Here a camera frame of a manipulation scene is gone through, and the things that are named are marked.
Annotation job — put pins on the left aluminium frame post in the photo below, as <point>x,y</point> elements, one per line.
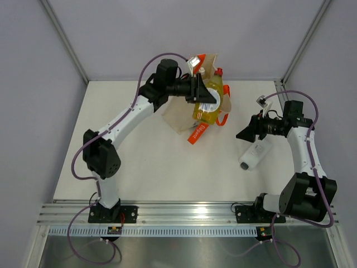
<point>56,24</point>

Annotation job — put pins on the aluminium frame post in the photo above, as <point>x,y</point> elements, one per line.
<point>56,24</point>
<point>320,14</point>

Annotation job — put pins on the aluminium mounting rail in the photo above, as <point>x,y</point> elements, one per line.
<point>151,213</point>

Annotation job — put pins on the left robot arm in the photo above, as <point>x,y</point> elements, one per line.
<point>100,147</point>

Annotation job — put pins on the yellow dish soap bottle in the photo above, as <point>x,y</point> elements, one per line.
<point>207,110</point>

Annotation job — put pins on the white lotion bottle black cap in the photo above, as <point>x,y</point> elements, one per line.
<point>255,154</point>

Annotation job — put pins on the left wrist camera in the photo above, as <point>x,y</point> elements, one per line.
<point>191,64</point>

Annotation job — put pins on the small amber soap bottle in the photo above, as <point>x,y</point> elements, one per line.
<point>202,73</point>

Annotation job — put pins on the canvas bag orange handles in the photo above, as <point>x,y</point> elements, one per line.
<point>182,116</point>

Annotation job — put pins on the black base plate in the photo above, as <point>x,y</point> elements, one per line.
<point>124,213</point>
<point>251,214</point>

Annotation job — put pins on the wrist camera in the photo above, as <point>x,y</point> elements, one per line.
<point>191,64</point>
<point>265,104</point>

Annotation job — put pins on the slotted cable duct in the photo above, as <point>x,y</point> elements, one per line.
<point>155,231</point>

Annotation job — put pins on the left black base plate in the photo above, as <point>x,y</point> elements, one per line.
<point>124,213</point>

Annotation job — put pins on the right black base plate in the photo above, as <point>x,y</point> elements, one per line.
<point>251,214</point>

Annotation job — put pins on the right aluminium frame post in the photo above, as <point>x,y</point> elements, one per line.
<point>320,14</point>

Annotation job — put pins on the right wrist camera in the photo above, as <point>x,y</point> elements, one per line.
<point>265,104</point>

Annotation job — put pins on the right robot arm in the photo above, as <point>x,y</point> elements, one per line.
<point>309,193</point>

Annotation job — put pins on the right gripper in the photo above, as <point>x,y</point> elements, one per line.
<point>256,127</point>

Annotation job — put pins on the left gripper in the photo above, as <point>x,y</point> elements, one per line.
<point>197,92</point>

